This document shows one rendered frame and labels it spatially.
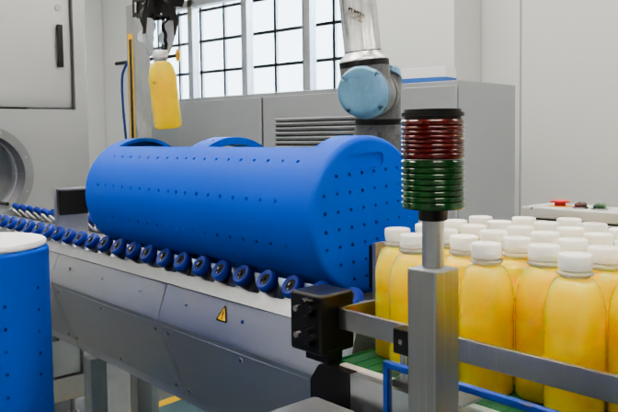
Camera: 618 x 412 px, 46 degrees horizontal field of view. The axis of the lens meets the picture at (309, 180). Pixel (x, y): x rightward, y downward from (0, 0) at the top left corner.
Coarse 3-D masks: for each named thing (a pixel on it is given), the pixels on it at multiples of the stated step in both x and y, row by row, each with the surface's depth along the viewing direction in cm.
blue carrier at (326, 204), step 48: (144, 144) 196; (240, 144) 162; (336, 144) 126; (384, 144) 132; (96, 192) 181; (144, 192) 163; (192, 192) 148; (240, 192) 136; (288, 192) 126; (336, 192) 125; (384, 192) 133; (144, 240) 172; (192, 240) 152; (240, 240) 138; (288, 240) 126; (336, 240) 125; (384, 240) 133
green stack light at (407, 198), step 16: (416, 160) 71; (432, 160) 70; (448, 160) 70; (464, 160) 73; (416, 176) 71; (432, 176) 70; (448, 176) 70; (464, 176) 72; (416, 192) 71; (432, 192) 70; (448, 192) 70; (464, 192) 72; (416, 208) 71; (432, 208) 70; (448, 208) 71
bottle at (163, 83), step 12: (156, 60) 179; (156, 72) 178; (168, 72) 179; (156, 84) 178; (168, 84) 179; (156, 96) 179; (168, 96) 179; (156, 108) 180; (168, 108) 180; (156, 120) 180; (168, 120) 180; (180, 120) 183
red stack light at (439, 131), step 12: (408, 120) 71; (420, 120) 70; (432, 120) 70; (444, 120) 70; (456, 120) 71; (408, 132) 71; (420, 132) 70; (432, 132) 70; (444, 132) 70; (456, 132) 71; (408, 144) 72; (420, 144) 71; (432, 144) 70; (444, 144) 70; (456, 144) 71; (408, 156) 72; (420, 156) 71; (432, 156) 70; (444, 156) 70; (456, 156) 71
